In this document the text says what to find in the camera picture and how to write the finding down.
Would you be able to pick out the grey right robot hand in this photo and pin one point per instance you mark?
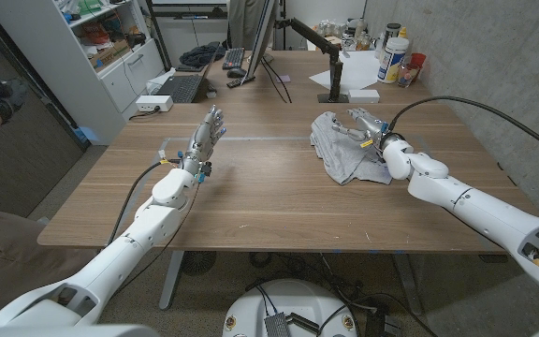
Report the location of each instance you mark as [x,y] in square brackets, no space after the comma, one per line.
[371,128]

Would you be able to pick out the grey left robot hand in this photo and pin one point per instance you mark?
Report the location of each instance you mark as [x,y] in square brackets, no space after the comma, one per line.
[203,140]

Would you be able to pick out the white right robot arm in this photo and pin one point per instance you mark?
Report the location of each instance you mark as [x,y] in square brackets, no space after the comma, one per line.
[485,213]

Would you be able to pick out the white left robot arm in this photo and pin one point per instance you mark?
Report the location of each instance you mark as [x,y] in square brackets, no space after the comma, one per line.
[122,255]

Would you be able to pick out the grey crumpled shirt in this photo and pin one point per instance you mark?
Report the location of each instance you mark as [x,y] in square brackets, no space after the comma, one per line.
[339,152]

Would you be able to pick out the small white flat box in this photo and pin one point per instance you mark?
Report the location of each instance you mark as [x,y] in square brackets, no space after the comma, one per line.
[363,96]

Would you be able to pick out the black laptop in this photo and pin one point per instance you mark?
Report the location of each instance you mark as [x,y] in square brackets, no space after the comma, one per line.
[184,86]

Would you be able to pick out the white paper sheet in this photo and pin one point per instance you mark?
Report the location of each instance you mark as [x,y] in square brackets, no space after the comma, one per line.
[356,70]

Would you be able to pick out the white power strip box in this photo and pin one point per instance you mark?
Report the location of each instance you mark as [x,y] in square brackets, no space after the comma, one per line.
[154,103]

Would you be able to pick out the clear glass jar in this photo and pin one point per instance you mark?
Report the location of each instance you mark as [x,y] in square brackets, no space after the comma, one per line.
[406,75]

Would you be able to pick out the black remote control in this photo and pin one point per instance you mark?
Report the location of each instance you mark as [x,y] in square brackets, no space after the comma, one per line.
[240,82]

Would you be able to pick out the white shelf cabinet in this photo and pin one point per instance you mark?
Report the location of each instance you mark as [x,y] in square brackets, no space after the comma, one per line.
[63,70]

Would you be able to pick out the white wipes canister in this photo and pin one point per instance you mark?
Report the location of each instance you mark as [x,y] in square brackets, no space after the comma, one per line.
[392,59]

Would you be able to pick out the black computer mouse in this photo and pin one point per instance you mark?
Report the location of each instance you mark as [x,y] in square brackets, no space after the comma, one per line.
[236,72]

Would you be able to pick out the dark bundled garment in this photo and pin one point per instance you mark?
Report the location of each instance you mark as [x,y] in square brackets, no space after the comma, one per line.
[200,55]

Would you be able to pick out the black keyboard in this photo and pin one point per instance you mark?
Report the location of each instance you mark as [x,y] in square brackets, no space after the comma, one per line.
[234,58]

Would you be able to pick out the dark lidded tumbler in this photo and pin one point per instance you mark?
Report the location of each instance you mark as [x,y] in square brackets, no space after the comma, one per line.
[391,32]

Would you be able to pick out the purple sticky note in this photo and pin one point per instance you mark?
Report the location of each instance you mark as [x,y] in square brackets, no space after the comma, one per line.
[283,78]

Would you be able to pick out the white plastic bottle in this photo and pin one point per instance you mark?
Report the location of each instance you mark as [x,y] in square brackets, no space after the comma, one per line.
[359,28]

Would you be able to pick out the yellow bottle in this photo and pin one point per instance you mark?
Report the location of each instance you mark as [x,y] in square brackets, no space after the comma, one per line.
[403,32]

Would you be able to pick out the red snack bag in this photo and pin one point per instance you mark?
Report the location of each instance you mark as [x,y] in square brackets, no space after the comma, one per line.
[94,33]

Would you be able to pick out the cardboard box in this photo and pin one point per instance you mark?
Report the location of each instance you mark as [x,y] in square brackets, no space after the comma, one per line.
[109,54]

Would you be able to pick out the black round floor fan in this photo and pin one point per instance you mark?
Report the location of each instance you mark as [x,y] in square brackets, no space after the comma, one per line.
[198,262]

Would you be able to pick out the computer monitor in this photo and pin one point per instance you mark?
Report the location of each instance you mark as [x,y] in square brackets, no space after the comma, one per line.
[262,33]

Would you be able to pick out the green shelf item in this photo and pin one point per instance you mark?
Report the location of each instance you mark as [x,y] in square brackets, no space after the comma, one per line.
[89,6]

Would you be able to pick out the grey metal table leg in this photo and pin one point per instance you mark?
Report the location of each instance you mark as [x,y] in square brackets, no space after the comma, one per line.
[172,278]
[407,281]

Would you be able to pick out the brown trousers of person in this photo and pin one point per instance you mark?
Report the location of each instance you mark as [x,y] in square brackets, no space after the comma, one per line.
[3,257]

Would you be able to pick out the white robot torso base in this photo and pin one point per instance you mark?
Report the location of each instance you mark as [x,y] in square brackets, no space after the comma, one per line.
[293,299]

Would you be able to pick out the black floor power strip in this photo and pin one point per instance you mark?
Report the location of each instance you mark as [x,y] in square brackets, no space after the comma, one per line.
[378,323]

